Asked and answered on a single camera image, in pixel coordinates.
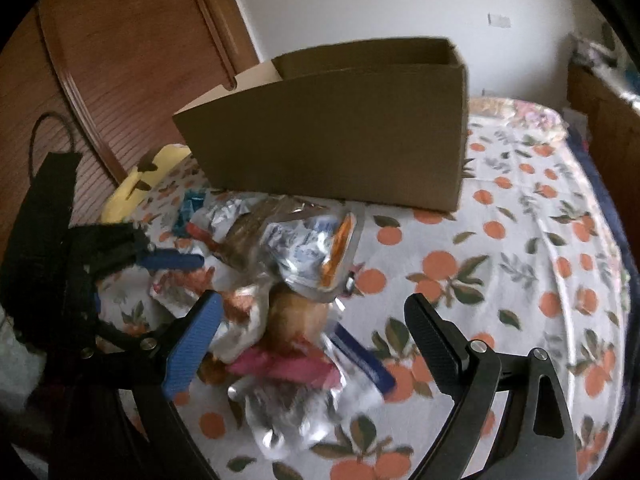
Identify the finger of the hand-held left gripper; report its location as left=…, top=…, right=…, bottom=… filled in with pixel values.
left=75, top=279, right=152, bottom=349
left=74, top=224, right=207, bottom=279

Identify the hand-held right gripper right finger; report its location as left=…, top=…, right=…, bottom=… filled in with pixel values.
left=404, top=294, right=581, bottom=480

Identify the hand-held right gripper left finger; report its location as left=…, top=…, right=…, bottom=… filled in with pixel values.
left=50, top=290, right=223, bottom=480

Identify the red white snack packet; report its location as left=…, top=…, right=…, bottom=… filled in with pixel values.
left=150, top=266, right=213, bottom=318

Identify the blue white snack packet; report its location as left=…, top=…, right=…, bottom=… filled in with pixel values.
left=327, top=322, right=396, bottom=398

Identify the brown biscuit packet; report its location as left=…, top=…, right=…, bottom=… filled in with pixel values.
left=222, top=205, right=281, bottom=271

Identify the pink snack packet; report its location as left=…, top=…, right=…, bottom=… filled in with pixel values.
left=227, top=345, right=341, bottom=388

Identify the round brown bun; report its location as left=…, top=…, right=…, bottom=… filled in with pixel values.
left=265, top=287, right=333, bottom=356

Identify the silver foil packet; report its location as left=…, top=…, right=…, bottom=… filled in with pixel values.
left=227, top=377, right=351, bottom=461

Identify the brown cardboard box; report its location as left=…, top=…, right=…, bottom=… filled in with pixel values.
left=172, top=36, right=470, bottom=212

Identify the yellow plush pillow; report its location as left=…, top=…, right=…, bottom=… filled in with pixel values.
left=100, top=144, right=193, bottom=224

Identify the orange fruit print bedsheet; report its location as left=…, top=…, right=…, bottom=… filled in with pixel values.
left=95, top=97, right=632, bottom=480

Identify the wooden headboard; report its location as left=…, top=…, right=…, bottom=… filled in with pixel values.
left=0, top=0, right=261, bottom=261

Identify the floral pillow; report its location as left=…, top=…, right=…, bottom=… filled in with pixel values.
left=467, top=96, right=571, bottom=143

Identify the wooden cabinet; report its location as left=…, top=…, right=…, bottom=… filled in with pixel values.
left=566, top=62, right=640, bottom=221

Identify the clutter on cabinet top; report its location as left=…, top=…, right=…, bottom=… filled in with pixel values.
left=570, top=25, right=636, bottom=96

